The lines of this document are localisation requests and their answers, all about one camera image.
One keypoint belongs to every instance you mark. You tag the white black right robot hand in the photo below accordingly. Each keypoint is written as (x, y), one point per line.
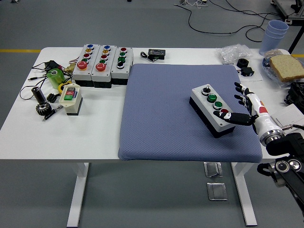
(260, 118)

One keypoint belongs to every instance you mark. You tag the grey four-control button box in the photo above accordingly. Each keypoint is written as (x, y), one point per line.
(120, 72)
(206, 107)

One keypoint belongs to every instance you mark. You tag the grey five-button control box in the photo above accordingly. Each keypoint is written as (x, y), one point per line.
(101, 75)
(82, 74)

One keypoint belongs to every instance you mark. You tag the white cardboard box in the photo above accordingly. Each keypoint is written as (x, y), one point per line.
(291, 114)

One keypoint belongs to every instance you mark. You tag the black servo motor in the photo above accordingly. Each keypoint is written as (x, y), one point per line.
(247, 72)

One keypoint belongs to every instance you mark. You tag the bread slice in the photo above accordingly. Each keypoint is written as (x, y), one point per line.
(287, 67)

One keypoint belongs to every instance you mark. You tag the metal floor socket plate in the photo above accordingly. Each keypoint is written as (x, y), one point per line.
(216, 192)
(212, 169)

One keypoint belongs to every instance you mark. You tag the clear plastic bag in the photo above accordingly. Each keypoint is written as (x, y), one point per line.
(234, 53)

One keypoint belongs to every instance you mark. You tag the white table leg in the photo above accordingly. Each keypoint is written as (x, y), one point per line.
(244, 194)
(77, 197)

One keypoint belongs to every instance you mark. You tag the stack of blue cups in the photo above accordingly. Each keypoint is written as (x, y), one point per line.
(270, 40)

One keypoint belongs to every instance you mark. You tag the blue-grey quilted mat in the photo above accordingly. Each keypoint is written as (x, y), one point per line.
(161, 111)

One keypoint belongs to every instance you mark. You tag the black digital meter module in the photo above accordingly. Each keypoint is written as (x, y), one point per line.
(157, 54)

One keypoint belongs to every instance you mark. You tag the brass fitting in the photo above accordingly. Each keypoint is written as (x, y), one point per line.
(70, 69)

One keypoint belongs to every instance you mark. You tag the yellow tape roll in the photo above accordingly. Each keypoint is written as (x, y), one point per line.
(60, 87)

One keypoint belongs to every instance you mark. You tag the green translucent roll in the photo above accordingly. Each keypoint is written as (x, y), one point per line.
(57, 79)

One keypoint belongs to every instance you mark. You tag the small black toothed part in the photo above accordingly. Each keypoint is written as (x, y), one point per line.
(52, 97)

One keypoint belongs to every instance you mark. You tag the black pen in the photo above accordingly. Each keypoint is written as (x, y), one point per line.
(51, 114)

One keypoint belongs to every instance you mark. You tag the black power module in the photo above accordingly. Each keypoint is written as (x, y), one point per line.
(52, 65)

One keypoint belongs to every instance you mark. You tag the black bevel gear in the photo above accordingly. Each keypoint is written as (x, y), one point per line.
(44, 109)

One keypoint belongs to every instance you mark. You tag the dark metal cylinder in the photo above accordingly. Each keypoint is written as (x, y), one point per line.
(39, 96)

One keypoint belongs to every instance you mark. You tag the aluminium frame stand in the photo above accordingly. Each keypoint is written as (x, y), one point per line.
(285, 9)

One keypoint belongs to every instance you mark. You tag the white switch box green red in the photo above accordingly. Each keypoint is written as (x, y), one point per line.
(71, 104)

